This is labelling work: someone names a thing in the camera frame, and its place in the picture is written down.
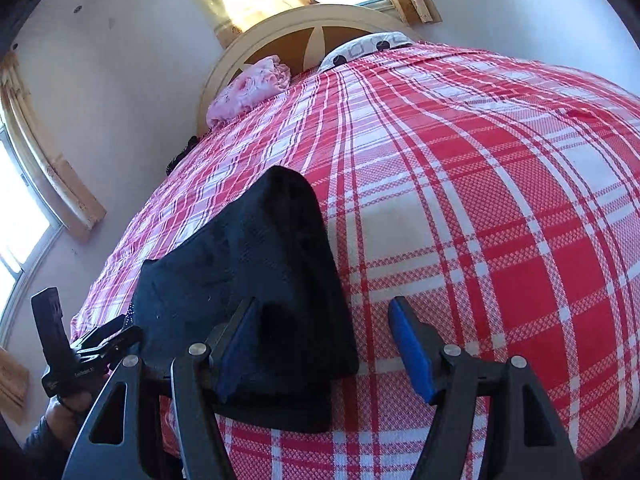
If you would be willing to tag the black pants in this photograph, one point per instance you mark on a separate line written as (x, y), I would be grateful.
(260, 240)

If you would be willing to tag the person's left hand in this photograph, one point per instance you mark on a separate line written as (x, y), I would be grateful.
(67, 415)

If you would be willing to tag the yellow side window curtain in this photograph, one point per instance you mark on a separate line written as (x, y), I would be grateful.
(50, 170)

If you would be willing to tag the light wooden panel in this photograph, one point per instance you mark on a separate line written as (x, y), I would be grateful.
(12, 385)

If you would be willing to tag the person's left forearm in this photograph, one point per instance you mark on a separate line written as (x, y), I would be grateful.
(47, 442)

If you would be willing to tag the wooden arched headboard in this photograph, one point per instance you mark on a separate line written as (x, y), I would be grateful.
(280, 35)

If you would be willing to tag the white black patterned pillow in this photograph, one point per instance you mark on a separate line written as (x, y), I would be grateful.
(365, 50)

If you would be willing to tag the yellow sheer curtain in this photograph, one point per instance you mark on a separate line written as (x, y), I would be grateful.
(215, 0)

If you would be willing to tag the pink floral pillow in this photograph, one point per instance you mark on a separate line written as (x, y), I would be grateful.
(250, 87)

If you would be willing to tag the red plaid bed sheet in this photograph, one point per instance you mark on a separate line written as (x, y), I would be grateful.
(475, 185)

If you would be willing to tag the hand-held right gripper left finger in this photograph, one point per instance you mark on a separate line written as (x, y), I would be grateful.
(235, 355)

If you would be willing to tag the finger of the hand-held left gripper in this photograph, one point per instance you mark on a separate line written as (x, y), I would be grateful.
(117, 342)
(102, 332)

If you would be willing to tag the dark cloth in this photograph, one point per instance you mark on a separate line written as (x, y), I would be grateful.
(182, 155)

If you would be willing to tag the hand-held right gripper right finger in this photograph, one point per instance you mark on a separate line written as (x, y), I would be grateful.
(412, 350)

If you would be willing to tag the side wall window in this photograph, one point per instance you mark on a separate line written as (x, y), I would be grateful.
(20, 220)

